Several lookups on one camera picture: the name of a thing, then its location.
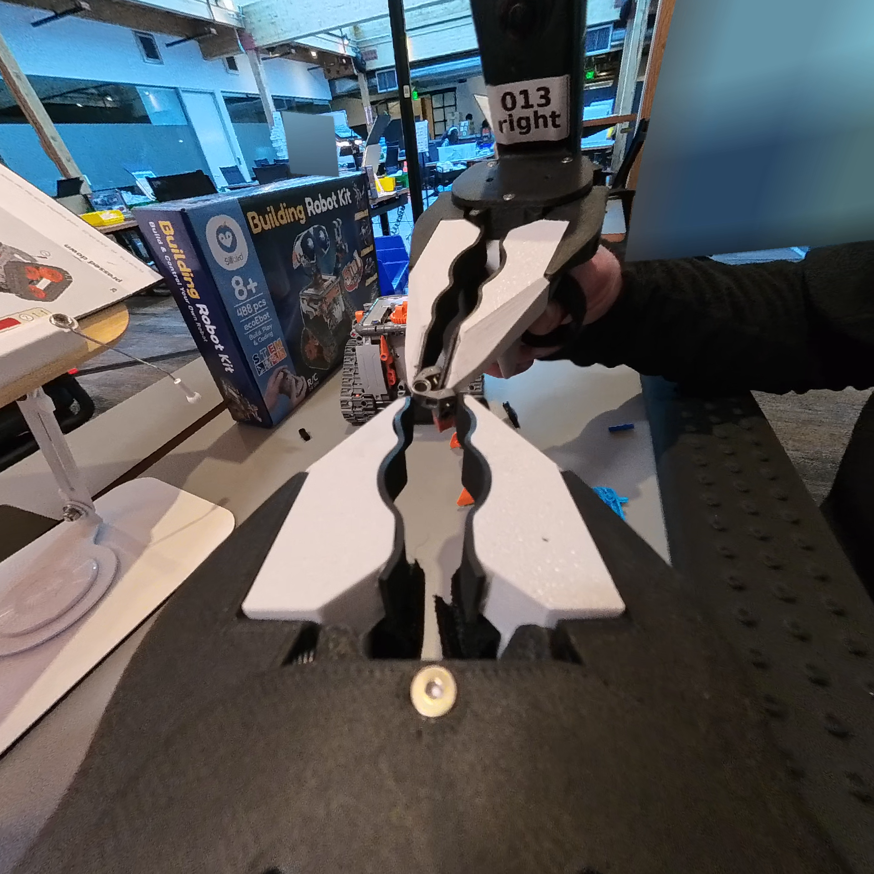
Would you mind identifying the black dimpled pad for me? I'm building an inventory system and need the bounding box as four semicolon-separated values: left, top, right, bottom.
642;382;874;874

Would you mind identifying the white book stand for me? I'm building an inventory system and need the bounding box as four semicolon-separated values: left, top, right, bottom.
0;300;236;752

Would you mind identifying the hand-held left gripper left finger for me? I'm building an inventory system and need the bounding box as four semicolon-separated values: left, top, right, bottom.
241;397;424;656

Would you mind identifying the blue storage bin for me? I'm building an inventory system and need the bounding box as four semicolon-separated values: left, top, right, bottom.
374;235;412;288

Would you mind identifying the black pole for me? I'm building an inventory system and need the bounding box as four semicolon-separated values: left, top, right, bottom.
387;0;426;240

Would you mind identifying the person's right forearm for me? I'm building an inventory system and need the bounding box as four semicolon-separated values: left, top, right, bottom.
563;239;874;396

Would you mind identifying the instruction booklet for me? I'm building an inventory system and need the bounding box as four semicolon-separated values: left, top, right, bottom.
0;164;163;375

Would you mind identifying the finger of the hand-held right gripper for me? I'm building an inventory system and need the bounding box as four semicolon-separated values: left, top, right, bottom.
437;220;573;397
406;217;494;393

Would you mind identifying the grey orange toy arm assembly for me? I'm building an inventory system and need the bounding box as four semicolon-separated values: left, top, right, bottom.
412;369;460;450

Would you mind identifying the dark desk mat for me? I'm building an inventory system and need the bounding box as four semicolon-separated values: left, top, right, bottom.
0;505;60;565

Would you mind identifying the tracked toy robot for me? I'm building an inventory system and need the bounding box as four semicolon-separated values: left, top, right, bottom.
341;297;487;427

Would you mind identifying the blue robot kit box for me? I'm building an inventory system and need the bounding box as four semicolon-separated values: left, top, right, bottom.
133;174;383;429

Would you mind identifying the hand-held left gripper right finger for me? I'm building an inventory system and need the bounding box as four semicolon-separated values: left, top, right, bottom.
437;396;627;658

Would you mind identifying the person's right hand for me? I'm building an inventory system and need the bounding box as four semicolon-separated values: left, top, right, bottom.
480;242;625;378

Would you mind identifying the person's leg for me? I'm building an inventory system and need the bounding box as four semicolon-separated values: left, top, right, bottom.
819;389;874;540

